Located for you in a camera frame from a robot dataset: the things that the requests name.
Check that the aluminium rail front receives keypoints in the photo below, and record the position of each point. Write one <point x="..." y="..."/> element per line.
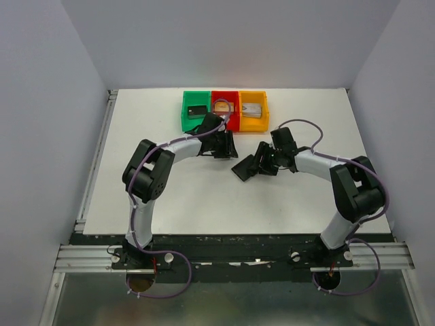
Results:
<point x="87" y="259"/>

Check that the black card in green bin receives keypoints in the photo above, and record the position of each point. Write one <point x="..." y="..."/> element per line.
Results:
<point x="196" y="111"/>

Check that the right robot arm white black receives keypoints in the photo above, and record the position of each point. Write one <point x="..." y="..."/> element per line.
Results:
<point x="357" y="192"/>

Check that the yellow plastic bin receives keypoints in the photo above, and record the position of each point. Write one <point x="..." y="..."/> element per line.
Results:
<point x="249" y="124"/>

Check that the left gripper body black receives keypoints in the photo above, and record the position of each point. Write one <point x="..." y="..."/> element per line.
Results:
<point x="223" y="145"/>

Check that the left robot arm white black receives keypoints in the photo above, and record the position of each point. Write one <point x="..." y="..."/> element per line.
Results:
<point x="147" y="173"/>

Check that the black leather card holder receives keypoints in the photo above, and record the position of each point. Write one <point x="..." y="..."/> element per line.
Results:
<point x="245" y="169"/>

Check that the gold card in red bin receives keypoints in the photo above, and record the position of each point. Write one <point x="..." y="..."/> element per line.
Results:
<point x="223" y="108"/>

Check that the silver cards in yellow bin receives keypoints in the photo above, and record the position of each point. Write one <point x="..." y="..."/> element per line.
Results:
<point x="253" y="110"/>

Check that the green plastic bin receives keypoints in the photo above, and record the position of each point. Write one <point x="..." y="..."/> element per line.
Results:
<point x="193" y="97"/>

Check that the aluminium rail left side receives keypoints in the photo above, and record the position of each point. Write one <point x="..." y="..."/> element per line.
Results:
<point x="92" y="176"/>

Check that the red plastic bin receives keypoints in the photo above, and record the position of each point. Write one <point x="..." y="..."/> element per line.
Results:
<point x="233" y="123"/>

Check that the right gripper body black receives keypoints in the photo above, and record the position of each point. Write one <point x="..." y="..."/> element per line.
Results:
<point x="262" y="159"/>

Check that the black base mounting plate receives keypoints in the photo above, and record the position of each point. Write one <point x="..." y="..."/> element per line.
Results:
<point x="237" y="258"/>

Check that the aluminium rail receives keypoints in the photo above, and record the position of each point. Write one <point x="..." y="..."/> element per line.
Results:
<point x="92" y="176"/>
<point x="87" y="259"/>

